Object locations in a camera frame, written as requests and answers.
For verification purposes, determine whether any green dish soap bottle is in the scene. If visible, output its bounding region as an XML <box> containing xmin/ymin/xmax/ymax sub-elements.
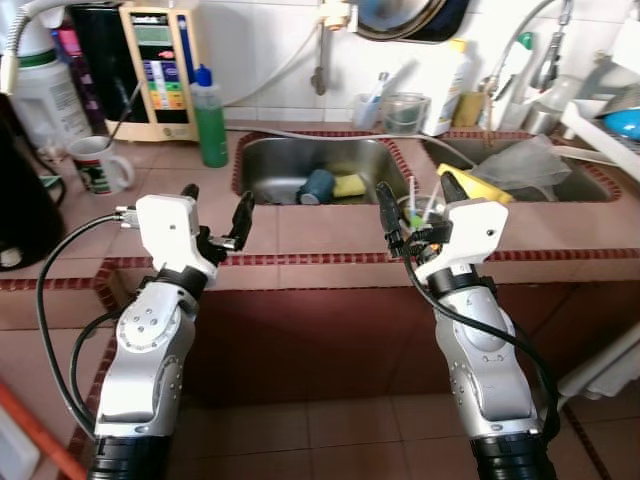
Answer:
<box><xmin>190</xmin><ymin>65</ymin><xmax>231</xmax><ymax>169</ymax></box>

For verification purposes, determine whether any folded white drying rack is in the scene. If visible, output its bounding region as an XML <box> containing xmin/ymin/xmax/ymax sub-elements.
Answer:
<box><xmin>555</xmin><ymin>325</ymin><xmax>640</xmax><ymax>406</ymax></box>

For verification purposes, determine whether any steel cup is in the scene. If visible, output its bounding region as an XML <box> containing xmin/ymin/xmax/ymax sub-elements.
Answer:
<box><xmin>525</xmin><ymin>100</ymin><xmax>561</xmax><ymax>136</ymax></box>

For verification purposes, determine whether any dark hanging pan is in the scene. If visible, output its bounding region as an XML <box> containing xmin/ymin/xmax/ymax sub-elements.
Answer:
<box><xmin>355</xmin><ymin>0</ymin><xmax>471</xmax><ymax>44</ymax></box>

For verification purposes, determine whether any clear plastic bag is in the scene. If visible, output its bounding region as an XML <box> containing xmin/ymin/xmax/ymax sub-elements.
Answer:
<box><xmin>470</xmin><ymin>135</ymin><xmax>573</xmax><ymax>201</ymax></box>

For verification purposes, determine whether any stainless steel sink basin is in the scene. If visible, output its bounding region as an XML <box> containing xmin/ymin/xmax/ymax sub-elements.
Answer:
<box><xmin>240</xmin><ymin>135</ymin><xmax>406</xmax><ymax>206</ymax></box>
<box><xmin>425</xmin><ymin>135</ymin><xmax>616</xmax><ymax>204</ymax></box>

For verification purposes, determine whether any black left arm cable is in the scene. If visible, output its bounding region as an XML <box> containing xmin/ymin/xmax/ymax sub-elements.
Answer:
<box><xmin>35</xmin><ymin>208</ymin><xmax>141</xmax><ymax>441</ymax></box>

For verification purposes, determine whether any chrome wall tap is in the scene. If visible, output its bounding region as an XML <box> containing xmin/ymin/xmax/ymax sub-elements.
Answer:
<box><xmin>310</xmin><ymin>0</ymin><xmax>336</xmax><ymax>96</ymax></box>

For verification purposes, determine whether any chrome swivel faucet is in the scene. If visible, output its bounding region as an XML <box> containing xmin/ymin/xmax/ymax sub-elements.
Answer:
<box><xmin>490</xmin><ymin>0</ymin><xmax>576</xmax><ymax>131</ymax></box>

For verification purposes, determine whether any white wall hose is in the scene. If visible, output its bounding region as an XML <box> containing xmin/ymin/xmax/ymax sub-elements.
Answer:
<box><xmin>225</xmin><ymin>20</ymin><xmax>326</xmax><ymax>109</ymax></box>

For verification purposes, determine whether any yellow dish sponge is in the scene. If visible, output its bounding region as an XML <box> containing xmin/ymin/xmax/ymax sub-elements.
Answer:
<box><xmin>333</xmin><ymin>173</ymin><xmax>368</xmax><ymax>199</ymax></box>

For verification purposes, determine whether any tan scrubbing sponge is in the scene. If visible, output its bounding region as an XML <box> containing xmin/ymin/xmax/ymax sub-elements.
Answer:
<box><xmin>455</xmin><ymin>92</ymin><xmax>486</xmax><ymax>128</ymax></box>

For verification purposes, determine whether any teal plastic mug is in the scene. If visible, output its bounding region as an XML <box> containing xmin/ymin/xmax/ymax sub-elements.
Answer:
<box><xmin>297</xmin><ymin>168</ymin><xmax>336</xmax><ymax>206</ymax></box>

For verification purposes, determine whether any black kettle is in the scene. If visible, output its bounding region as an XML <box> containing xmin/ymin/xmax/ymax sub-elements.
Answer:
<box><xmin>0</xmin><ymin>95</ymin><xmax>66</xmax><ymax>271</ymax></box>

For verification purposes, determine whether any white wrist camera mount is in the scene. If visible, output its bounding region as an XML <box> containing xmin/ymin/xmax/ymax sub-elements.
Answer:
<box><xmin>412</xmin><ymin>198</ymin><xmax>509</xmax><ymax>286</ymax></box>
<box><xmin>135</xmin><ymin>195</ymin><xmax>219</xmax><ymax>281</ymax></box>

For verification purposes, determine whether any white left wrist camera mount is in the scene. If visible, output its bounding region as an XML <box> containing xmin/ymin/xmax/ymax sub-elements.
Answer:
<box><xmin>135</xmin><ymin>195</ymin><xmax>219</xmax><ymax>281</ymax></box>

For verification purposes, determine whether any yellow bowl with grey base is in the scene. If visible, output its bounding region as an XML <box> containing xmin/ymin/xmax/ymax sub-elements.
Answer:
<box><xmin>437</xmin><ymin>163</ymin><xmax>514</xmax><ymax>204</ymax></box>

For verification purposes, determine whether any beige water purifier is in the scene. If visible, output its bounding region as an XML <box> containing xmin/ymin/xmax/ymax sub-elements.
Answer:
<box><xmin>70</xmin><ymin>3</ymin><xmax>201</xmax><ymax>143</ymax></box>

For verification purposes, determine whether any clear plastic tub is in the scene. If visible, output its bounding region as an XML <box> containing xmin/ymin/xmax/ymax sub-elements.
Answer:
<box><xmin>382</xmin><ymin>92</ymin><xmax>431</xmax><ymax>136</ymax></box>

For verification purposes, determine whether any large white plastic jug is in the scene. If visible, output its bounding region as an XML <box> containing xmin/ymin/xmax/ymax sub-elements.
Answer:
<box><xmin>0</xmin><ymin>0</ymin><xmax>93</xmax><ymax>153</ymax></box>

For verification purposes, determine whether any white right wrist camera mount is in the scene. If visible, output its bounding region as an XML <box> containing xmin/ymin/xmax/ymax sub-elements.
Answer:
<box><xmin>412</xmin><ymin>198</ymin><xmax>509</xmax><ymax>286</ymax></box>

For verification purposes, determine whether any clear toothbrush cup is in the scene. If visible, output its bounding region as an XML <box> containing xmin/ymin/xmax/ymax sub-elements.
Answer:
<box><xmin>352</xmin><ymin>93</ymin><xmax>386</xmax><ymax>129</ymax></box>

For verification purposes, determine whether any white plastic dish rack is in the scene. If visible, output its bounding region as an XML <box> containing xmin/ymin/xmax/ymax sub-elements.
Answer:
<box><xmin>560</xmin><ymin>70</ymin><xmax>640</xmax><ymax>181</ymax></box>

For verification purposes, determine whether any white detergent bottle yellow cap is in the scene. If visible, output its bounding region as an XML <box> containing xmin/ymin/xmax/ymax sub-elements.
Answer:
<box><xmin>425</xmin><ymin>38</ymin><xmax>476</xmax><ymax>136</ymax></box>

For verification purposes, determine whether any blue bowl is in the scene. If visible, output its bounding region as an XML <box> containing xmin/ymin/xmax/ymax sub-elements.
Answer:
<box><xmin>603</xmin><ymin>108</ymin><xmax>640</xmax><ymax>141</ymax></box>

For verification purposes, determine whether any red broom handle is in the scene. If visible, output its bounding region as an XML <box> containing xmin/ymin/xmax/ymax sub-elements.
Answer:
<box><xmin>0</xmin><ymin>378</ymin><xmax>89</xmax><ymax>480</ymax></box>

